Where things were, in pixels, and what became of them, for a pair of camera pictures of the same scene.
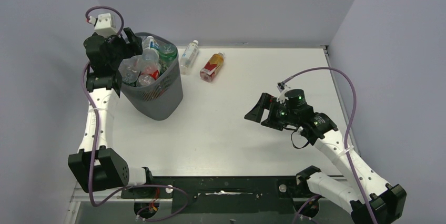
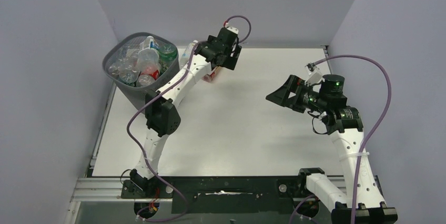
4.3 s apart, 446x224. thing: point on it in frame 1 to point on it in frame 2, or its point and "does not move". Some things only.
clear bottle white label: [188, 57] does not move
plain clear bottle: [130, 69] does not move
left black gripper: [132, 49] to [230, 60]
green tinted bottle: [168, 52] does not move
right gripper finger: [266, 101] to [291, 94]
